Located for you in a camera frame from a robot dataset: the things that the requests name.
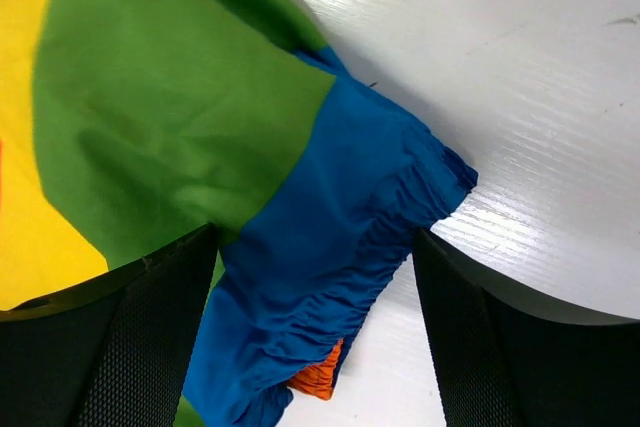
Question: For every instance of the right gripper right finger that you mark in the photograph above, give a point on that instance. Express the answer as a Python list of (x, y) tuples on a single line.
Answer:
[(506, 354)]

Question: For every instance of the rainbow striped shorts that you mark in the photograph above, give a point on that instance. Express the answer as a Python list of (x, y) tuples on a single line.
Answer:
[(126, 124)]

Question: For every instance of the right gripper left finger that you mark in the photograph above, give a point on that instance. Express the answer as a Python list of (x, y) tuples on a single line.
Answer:
[(113, 350)]

